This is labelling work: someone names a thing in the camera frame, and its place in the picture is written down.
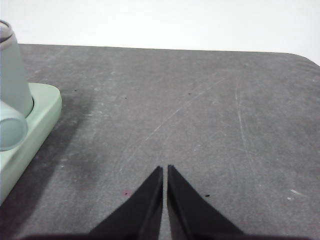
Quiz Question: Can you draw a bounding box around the green pot with side handle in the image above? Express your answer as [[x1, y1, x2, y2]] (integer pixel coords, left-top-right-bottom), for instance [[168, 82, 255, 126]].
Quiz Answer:
[[0, 20, 35, 152]]

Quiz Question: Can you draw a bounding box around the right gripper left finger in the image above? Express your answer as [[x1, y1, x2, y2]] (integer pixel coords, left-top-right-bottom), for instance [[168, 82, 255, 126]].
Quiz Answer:
[[84, 165, 164, 240]]

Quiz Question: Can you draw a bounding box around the glass pot lid green knob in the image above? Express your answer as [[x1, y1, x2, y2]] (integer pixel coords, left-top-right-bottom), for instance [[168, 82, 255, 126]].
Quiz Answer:
[[0, 20, 15, 45]]

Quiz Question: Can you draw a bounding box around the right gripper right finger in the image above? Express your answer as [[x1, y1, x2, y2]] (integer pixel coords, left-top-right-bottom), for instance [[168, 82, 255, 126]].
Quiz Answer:
[[166, 164, 251, 240]]

